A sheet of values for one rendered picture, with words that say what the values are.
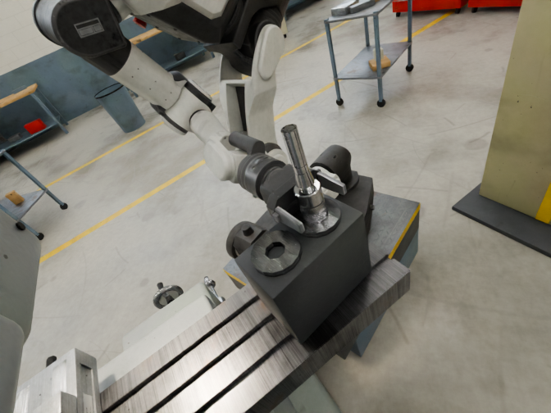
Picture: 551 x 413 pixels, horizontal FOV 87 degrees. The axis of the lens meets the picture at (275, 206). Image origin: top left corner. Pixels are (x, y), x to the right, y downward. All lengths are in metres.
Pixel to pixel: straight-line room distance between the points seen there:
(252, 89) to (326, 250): 0.52
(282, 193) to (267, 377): 0.35
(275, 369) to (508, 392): 1.16
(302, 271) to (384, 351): 1.16
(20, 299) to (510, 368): 1.61
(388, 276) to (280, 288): 0.28
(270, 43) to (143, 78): 0.34
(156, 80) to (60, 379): 0.68
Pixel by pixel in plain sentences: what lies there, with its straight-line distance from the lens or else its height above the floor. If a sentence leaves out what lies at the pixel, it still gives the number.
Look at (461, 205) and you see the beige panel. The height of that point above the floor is 0.03.
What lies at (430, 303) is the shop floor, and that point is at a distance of 1.71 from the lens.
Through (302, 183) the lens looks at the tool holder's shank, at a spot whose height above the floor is 1.23.
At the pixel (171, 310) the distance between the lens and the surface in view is 1.09.
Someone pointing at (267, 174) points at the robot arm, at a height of 1.20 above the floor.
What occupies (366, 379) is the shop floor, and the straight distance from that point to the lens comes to 1.57.
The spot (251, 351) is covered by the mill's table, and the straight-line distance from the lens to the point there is 0.66.
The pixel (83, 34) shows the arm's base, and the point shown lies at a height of 1.49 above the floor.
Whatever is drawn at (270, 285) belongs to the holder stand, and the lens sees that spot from 0.48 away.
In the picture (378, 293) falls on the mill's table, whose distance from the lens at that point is 0.66.
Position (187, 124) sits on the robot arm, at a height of 1.24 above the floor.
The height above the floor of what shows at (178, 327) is 0.86.
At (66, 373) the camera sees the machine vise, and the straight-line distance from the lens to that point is 0.82.
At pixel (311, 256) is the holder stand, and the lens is 0.49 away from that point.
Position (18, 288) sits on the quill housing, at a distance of 0.40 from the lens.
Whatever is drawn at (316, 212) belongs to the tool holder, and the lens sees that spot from 0.50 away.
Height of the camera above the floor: 1.52
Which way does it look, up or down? 41 degrees down
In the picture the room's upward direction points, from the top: 23 degrees counter-clockwise
